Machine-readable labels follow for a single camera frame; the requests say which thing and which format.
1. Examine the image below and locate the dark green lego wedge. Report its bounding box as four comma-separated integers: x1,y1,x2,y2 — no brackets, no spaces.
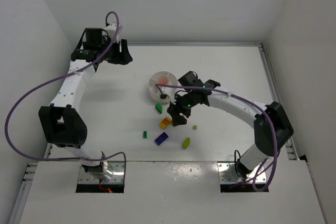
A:
155,103,163,114

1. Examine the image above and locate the yellow lego brick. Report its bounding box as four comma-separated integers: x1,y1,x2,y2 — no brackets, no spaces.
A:
159,117,172,129

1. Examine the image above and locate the blue lego brick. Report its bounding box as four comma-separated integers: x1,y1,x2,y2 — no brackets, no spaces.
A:
154,132,169,146

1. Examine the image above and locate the lime green curved lego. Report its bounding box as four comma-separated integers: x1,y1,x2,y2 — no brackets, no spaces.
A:
182,137,191,149

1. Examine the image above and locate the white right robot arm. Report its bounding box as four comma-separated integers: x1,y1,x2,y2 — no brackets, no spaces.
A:
158,71,294,178

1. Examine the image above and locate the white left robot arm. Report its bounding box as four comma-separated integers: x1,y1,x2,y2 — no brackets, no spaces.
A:
38,24,133,180

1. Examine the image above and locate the white round divided container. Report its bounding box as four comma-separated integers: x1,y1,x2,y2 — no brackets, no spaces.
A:
148,71,178,103

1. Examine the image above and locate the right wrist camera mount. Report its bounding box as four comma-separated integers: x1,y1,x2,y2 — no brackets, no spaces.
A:
159,92,171,104

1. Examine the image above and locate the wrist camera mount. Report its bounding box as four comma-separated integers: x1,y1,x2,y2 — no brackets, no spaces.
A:
104,23,123,42
159,92,171,104

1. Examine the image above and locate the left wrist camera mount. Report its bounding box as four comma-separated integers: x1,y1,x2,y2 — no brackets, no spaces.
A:
104,23,123,42

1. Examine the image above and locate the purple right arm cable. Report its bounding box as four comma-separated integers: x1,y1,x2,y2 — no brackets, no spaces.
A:
155,84,278,192

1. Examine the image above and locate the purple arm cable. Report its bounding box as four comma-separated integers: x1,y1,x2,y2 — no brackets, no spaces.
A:
5,11,127,168
155,84,278,192

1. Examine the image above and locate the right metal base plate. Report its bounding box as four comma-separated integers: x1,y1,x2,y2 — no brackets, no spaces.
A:
217,162,268,184

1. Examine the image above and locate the metal base plate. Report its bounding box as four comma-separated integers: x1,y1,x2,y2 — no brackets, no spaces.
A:
217,162,268,184
78,161,125,185

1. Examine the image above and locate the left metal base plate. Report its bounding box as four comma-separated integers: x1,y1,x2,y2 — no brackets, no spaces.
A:
78,161,125,185

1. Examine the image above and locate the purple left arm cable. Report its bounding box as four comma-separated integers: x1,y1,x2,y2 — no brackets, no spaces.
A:
5,11,127,168

